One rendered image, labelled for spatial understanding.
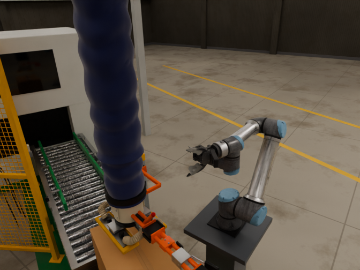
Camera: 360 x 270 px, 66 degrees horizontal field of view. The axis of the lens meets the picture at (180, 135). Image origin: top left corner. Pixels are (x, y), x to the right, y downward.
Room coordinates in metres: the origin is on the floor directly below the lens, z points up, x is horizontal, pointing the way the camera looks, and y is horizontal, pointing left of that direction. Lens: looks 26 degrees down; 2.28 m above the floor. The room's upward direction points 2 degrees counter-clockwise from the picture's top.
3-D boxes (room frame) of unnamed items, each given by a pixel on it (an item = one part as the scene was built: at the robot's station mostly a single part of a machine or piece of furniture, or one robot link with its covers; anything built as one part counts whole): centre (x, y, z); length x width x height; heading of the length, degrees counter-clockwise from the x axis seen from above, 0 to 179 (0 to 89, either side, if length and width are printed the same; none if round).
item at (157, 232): (1.05, 0.15, 1.24); 0.10 x 0.08 x 0.06; 130
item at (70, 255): (2.36, 1.40, 0.50); 2.31 x 0.05 x 0.19; 32
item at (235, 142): (1.32, -0.28, 1.58); 0.12 x 0.09 x 0.10; 123
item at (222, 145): (1.28, -0.20, 1.58); 0.09 x 0.05 x 0.10; 33
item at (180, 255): (0.89, 0.01, 1.24); 0.07 x 0.07 x 0.04; 40
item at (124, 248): (1.18, 0.38, 1.14); 0.34 x 0.10 x 0.05; 40
